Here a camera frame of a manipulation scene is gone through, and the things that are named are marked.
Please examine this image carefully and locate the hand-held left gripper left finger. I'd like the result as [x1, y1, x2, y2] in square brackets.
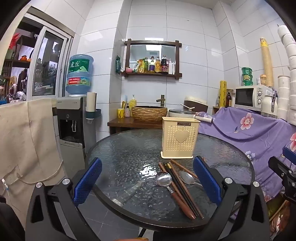
[25, 158, 102, 241]

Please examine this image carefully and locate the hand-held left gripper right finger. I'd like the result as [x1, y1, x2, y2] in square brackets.
[193, 156, 271, 241]

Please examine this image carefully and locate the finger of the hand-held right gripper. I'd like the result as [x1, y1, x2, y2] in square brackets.
[282, 148, 296, 163]
[268, 156, 296, 202]

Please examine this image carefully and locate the small steel spoon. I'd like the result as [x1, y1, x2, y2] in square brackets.
[179, 170, 203, 187]

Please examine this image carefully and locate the steel spoon with wooden handle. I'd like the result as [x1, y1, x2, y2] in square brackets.
[155, 171, 196, 220]

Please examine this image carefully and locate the cream plastic utensil holder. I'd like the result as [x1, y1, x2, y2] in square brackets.
[161, 116, 201, 159]

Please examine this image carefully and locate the purple floral cloth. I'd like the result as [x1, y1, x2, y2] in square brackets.
[198, 107, 296, 204]

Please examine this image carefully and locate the white kettle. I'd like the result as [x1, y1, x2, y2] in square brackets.
[261, 87, 279, 119]

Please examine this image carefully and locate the white lint roller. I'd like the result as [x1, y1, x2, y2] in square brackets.
[195, 112, 214, 124]

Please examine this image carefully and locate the wooden washstand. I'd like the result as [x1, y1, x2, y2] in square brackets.
[107, 117, 163, 135]

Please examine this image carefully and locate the white microwave oven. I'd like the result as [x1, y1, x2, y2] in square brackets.
[234, 85, 271, 112]

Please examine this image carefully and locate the grey water dispenser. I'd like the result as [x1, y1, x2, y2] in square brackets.
[54, 96, 97, 173]

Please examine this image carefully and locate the beige cloth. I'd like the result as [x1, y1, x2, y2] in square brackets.
[0, 98, 66, 202]

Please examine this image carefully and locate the white pot with lid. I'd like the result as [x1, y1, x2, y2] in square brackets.
[168, 108, 196, 118]

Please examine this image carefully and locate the brown and white rice cooker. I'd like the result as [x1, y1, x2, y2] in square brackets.
[184, 96, 208, 114]

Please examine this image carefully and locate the yellow roll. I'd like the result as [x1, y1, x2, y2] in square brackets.
[219, 81, 227, 108]

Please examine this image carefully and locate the woven wash basin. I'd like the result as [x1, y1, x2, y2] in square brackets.
[131, 106, 167, 122]

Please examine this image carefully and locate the tall stack of paper cups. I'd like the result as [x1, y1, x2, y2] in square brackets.
[259, 37, 275, 88]

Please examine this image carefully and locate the blue water bottle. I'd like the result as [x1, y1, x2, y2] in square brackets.
[65, 54, 94, 96]

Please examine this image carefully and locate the aluminium sliding window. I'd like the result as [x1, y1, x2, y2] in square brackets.
[0, 6, 75, 105]

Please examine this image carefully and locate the dark soy sauce bottle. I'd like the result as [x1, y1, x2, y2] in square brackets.
[161, 55, 169, 74]

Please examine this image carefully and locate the yellow snack packet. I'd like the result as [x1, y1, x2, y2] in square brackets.
[134, 59, 146, 73]

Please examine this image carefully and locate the wooden framed mirror shelf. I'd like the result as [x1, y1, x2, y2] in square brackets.
[122, 39, 183, 80]

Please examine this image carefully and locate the dark blue wall holder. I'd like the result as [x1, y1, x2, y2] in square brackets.
[85, 108, 101, 119]

